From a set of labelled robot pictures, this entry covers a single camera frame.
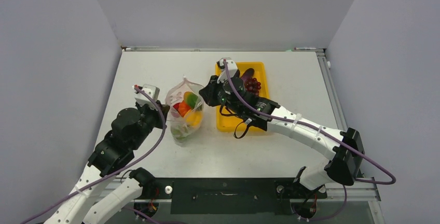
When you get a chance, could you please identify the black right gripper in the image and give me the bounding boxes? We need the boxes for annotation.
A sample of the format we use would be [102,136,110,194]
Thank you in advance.
[200,74,244,116]

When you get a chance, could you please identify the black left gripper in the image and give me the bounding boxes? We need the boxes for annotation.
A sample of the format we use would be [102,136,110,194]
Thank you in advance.
[129,99,170,150]

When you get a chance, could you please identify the yellow plastic tray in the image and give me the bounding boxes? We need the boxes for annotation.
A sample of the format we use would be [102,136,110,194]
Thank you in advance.
[216,62,270,132]

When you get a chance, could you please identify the green orange mango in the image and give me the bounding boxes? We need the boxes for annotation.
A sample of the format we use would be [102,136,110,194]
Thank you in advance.
[184,91,198,109]

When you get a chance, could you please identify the slim purple eggplant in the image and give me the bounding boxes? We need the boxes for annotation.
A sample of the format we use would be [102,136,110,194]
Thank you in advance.
[240,68,255,82]

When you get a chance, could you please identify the orange pumpkin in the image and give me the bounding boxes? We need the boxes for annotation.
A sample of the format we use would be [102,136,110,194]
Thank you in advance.
[178,102,192,117]

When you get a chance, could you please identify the yellow bell pepper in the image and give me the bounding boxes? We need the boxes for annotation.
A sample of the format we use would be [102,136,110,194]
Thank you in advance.
[184,111,203,128]

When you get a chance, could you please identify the clear zip top bag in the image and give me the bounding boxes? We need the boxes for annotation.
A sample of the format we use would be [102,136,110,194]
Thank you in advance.
[166,76,205,144]

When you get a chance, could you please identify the red tomato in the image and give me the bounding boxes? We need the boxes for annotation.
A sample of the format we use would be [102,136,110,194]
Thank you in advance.
[173,103,180,111]

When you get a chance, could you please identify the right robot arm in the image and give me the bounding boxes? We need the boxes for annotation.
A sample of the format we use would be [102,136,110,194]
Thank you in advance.
[199,75,363,197]

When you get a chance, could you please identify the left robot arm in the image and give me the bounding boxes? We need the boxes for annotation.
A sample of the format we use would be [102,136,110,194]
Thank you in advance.
[46,101,170,223]

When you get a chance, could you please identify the dark red grape bunch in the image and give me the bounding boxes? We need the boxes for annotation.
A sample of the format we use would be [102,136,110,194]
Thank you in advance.
[244,78,262,96]

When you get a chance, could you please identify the marker pen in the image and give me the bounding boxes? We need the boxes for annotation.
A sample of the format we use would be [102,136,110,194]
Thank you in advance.
[294,47,317,51]

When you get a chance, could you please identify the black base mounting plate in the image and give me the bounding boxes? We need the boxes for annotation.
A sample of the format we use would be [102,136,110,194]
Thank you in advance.
[138,178,327,215]

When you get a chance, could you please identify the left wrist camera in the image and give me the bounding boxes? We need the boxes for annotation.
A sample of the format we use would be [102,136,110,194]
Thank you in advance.
[132,84,160,109]

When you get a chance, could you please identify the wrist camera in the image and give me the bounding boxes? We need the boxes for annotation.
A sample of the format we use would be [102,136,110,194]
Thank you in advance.
[132,84,160,109]
[217,58,238,83]

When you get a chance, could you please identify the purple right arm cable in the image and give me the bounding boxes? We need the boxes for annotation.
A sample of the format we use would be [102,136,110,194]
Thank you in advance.
[223,59,397,222]

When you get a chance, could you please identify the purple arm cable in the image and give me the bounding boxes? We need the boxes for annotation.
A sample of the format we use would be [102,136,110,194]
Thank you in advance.
[19,85,168,224]
[223,59,397,222]

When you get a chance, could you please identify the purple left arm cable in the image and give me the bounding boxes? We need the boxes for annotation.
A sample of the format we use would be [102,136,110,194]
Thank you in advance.
[19,85,168,224]

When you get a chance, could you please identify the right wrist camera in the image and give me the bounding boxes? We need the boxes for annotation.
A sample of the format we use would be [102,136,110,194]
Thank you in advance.
[217,58,238,83]

